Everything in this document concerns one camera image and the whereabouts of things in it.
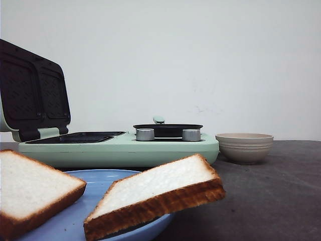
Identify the beige ribbed bowl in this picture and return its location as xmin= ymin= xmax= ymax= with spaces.
xmin=215 ymin=133 xmax=274 ymax=165

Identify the silver control knob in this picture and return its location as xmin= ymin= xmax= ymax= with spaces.
xmin=136 ymin=128 xmax=154 ymax=141
xmin=182 ymin=129 xmax=201 ymax=142

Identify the blue round plate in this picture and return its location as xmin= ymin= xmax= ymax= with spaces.
xmin=18 ymin=169 xmax=174 ymax=240

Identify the silver right control knob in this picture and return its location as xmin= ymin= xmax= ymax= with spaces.
xmin=182 ymin=129 xmax=201 ymax=142

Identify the toast bread slice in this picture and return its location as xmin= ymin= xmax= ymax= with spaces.
xmin=1 ymin=150 xmax=86 ymax=240
xmin=83 ymin=154 xmax=225 ymax=240

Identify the black round frying pan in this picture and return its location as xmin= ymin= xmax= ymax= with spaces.
xmin=133 ymin=115 xmax=203 ymax=138

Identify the mint green hinged lid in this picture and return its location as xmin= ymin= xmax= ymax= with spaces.
xmin=1 ymin=40 xmax=71 ymax=142

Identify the mint green breakfast maker base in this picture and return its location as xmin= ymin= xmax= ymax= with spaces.
xmin=18 ymin=132 xmax=219 ymax=168

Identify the silver left control knob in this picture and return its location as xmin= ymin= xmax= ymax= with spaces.
xmin=136 ymin=128 xmax=154 ymax=141

